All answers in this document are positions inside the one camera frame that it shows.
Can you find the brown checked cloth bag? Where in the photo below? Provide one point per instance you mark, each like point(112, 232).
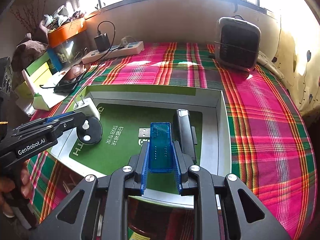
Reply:
point(30, 48)

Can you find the yellow green boxes stack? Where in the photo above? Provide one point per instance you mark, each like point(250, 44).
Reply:
point(40, 72)

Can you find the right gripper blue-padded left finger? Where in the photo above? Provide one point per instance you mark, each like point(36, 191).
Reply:
point(97, 204)

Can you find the left hand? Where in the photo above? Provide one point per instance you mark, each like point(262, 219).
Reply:
point(7, 185)

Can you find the plaid pink green tablecloth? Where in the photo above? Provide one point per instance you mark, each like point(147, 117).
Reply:
point(270, 147)

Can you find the orange storage bin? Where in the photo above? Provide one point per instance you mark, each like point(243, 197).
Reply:
point(66, 31)

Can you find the black rectangular remote device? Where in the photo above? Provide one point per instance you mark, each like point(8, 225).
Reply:
point(185, 133)

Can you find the green tissue pack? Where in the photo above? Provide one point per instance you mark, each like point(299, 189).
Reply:
point(45, 102)

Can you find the black power adapter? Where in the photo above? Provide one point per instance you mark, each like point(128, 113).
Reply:
point(102, 41)

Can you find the heart pattern curtain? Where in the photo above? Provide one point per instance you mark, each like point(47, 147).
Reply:
point(290, 37)

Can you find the green cardboard box tray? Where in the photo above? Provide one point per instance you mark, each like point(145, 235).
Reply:
point(172, 128)

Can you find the grey portable fan heater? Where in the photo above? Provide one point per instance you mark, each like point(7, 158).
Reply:
point(237, 43)

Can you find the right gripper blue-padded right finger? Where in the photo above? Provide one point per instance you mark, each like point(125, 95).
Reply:
point(225, 208)

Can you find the white power strip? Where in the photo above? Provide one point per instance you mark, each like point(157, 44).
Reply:
point(132, 48)

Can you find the white paper sheet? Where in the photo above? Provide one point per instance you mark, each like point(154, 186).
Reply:
point(26, 104)

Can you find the white usb wall charger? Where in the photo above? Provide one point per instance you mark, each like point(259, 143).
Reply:
point(86, 106)

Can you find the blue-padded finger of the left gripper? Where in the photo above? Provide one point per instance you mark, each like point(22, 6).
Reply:
point(64, 121)
point(51, 134)

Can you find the blue translucent usb tester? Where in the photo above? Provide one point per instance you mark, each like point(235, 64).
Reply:
point(160, 151)

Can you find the black oval key fob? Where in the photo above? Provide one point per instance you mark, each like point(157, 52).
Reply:
point(90, 132)

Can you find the black smartphone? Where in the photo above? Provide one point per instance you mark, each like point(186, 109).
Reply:
point(71, 79)

